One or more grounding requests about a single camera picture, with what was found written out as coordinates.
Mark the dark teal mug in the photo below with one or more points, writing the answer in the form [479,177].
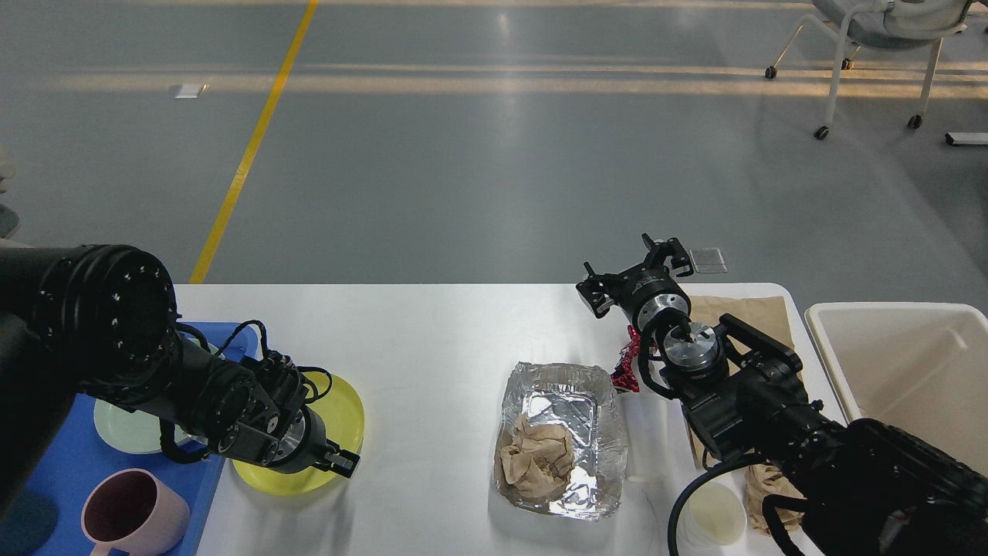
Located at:
[29,523]

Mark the blue plastic tray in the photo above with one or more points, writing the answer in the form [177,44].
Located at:
[78,459]

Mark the aluminium foil tray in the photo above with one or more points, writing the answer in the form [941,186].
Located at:
[582,399]

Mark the white plastic bin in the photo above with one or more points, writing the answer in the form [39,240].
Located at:
[921,367]

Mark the white paper cup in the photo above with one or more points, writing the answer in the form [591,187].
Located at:
[713,516]

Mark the white object far right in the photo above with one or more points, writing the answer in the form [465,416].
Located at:
[967,138]

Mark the floor outlet plate left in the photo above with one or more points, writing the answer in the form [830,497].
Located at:
[188,91]

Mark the brown paper bag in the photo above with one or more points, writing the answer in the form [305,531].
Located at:
[768,315]

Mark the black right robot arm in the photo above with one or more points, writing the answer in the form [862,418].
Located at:
[865,489]

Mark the floor outlet plate right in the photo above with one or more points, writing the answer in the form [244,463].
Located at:
[708,260]

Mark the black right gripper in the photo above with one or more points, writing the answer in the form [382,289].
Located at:
[646,293]

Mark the crumpled brown paper ball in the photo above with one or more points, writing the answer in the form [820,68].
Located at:
[539,460]

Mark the grey office chair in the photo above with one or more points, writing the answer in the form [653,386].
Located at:
[894,26]

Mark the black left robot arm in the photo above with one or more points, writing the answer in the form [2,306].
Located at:
[103,321]

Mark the pink mug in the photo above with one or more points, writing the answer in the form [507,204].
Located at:
[132,511]

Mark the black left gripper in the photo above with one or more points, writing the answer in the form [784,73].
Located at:
[305,446]

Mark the white chair base left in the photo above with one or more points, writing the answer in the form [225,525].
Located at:
[10,219]

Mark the pale green plate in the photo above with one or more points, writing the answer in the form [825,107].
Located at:
[136,433]

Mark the red snack wrapper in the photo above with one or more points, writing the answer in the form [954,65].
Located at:
[624,377]

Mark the yellow plate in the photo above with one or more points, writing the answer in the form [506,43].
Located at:
[342,413]

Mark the floor outlet plate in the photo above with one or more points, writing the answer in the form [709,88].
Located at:
[188,91]
[708,260]

